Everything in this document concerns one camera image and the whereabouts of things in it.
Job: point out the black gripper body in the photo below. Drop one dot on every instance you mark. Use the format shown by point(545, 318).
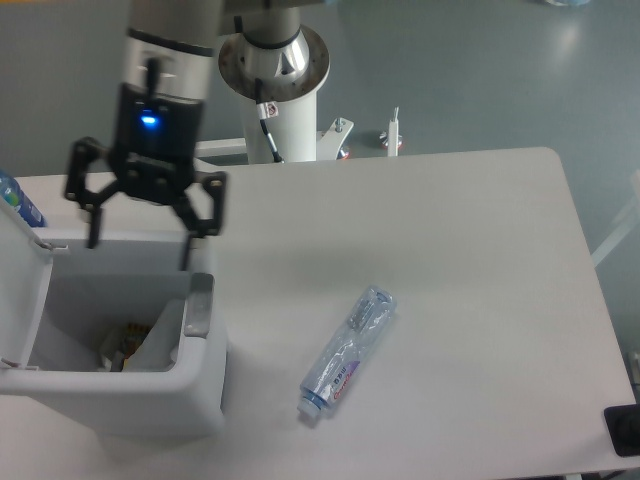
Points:
point(154, 143)

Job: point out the clear crushed plastic bottle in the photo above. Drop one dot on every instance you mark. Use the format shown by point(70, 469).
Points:
point(328, 378)

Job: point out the white plastic trash can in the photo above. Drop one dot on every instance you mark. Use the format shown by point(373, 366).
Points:
point(60, 299)

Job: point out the colourful trash in can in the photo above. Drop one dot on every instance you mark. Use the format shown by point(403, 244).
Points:
point(119, 345)

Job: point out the black device at edge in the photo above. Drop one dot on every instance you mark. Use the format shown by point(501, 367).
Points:
point(623, 426)

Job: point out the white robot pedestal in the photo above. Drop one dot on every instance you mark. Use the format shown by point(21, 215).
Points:
point(277, 92)

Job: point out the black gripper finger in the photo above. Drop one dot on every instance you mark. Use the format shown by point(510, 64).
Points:
point(206, 220)
point(84, 152)

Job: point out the blue labelled bottle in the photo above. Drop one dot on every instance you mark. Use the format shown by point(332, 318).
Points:
point(12, 193)

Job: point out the white pedestal foot bracket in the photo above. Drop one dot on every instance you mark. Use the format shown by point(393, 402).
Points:
point(391, 140)

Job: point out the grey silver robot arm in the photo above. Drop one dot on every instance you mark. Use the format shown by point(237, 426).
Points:
point(172, 48)

